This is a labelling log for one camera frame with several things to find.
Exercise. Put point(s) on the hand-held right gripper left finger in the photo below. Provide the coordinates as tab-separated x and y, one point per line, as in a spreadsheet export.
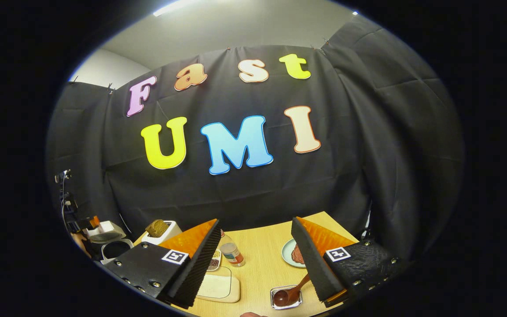
200	268

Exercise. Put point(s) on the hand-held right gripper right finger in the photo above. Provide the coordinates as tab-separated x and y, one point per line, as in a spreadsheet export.
313	264

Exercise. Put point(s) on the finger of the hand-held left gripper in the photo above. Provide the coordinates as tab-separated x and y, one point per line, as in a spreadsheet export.
94	221

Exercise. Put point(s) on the white rice cooker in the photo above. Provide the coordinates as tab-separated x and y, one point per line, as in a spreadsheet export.
108	229

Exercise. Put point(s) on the metal mesh chopstick holder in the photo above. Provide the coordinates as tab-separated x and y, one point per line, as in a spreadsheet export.
298	304

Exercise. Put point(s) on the brown wooden spoon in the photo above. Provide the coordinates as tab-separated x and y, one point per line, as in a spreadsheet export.
281	298

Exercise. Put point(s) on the clear plastic rice container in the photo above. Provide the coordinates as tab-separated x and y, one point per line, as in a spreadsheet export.
236	288

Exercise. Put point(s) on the white divided grain dish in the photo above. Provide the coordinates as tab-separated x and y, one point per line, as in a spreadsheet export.
215	262

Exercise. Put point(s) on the red-brown meat slice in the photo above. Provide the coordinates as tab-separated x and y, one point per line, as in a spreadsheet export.
298	255

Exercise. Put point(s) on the pale green plate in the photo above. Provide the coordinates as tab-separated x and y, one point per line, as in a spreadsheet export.
287	253

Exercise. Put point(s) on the clear plastic water bottle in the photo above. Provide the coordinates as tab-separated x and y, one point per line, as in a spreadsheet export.
233	255

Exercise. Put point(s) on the white toaster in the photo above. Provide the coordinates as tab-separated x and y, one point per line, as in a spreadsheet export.
172	226

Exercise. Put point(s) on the brown bread slice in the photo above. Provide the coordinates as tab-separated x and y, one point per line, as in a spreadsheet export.
156	228

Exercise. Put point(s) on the black backdrop cloth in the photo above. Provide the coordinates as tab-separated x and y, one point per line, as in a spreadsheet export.
346	154

